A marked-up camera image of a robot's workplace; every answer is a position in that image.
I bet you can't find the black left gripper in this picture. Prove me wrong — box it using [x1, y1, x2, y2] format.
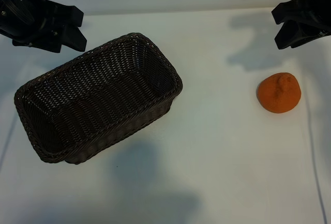
[0, 0, 87, 54]

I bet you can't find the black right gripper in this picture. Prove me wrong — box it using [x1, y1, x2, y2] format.
[271, 0, 331, 51]

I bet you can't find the dark brown woven basket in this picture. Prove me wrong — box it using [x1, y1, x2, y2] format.
[14, 32, 184, 165]

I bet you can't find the orange fruit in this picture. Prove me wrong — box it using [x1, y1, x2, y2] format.
[256, 71, 302, 113]

